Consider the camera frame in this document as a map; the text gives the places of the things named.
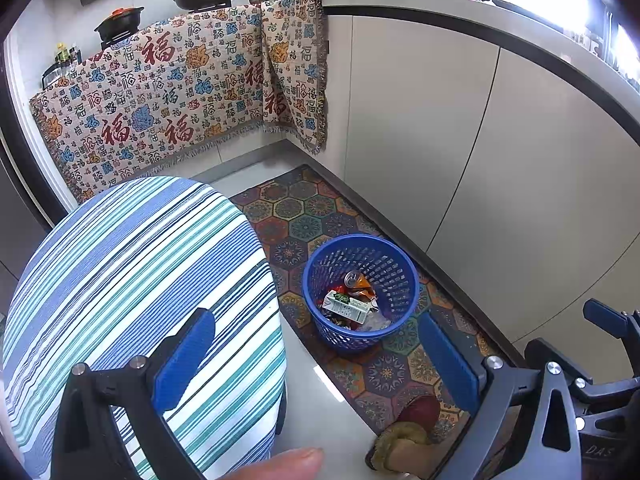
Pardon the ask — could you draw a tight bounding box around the white green carton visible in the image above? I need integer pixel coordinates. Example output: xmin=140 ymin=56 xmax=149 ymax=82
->
xmin=322 ymin=290 xmax=372 ymax=324

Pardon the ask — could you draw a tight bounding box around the hexagon patterned floor mat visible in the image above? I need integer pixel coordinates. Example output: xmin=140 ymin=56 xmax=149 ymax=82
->
xmin=229 ymin=164 xmax=511 ymax=446

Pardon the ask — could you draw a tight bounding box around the large patterned blanket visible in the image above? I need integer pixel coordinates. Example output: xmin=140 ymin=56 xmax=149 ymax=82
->
xmin=29 ymin=2 xmax=268 ymax=206

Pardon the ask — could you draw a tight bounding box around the clear plastic wrapper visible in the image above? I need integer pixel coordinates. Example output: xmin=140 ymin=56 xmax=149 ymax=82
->
xmin=360 ymin=310 xmax=393 ymax=333

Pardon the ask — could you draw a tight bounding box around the blue plastic waste basket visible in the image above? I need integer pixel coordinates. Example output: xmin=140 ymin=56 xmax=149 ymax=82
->
xmin=301 ymin=234 xmax=420 ymax=351

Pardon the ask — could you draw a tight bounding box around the tan furry slipper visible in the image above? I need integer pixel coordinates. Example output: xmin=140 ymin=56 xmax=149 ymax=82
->
xmin=365 ymin=421 xmax=441 ymax=480

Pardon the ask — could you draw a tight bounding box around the black spice rack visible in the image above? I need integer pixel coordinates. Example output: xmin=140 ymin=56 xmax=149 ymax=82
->
xmin=42 ymin=57 xmax=81 ymax=86

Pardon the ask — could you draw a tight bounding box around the blue striped tablecloth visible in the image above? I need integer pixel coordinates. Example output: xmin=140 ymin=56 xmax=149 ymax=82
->
xmin=0 ymin=176 xmax=288 ymax=480

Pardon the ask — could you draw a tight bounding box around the black clay pot red lid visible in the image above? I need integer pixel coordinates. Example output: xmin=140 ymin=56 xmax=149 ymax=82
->
xmin=94 ymin=6 xmax=146 ymax=43

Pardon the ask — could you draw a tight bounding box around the person's left hand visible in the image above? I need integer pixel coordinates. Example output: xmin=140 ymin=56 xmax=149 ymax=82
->
xmin=227 ymin=447 xmax=325 ymax=480

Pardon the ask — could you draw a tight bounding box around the small patterned blanket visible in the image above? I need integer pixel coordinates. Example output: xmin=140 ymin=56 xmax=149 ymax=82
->
xmin=260 ymin=0 xmax=331 ymax=157

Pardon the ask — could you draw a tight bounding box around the grey refrigerator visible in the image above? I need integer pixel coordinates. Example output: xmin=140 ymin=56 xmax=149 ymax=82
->
xmin=0 ymin=130 xmax=51 ymax=311

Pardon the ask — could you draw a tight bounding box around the white kitchen cabinet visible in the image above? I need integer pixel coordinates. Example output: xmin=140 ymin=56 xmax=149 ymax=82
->
xmin=320 ymin=0 xmax=640 ymax=376

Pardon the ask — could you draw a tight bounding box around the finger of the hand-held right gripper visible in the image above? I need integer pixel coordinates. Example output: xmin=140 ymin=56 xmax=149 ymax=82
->
xmin=582 ymin=298 xmax=640 ymax=343
xmin=522 ymin=338 xmax=640 ymax=404

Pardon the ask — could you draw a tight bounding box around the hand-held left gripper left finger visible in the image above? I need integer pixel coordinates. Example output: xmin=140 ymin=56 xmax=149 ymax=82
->
xmin=50 ymin=307 xmax=217 ymax=480

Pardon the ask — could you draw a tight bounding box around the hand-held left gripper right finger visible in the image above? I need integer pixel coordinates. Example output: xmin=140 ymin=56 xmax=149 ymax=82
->
xmin=417 ymin=311 xmax=583 ymax=480

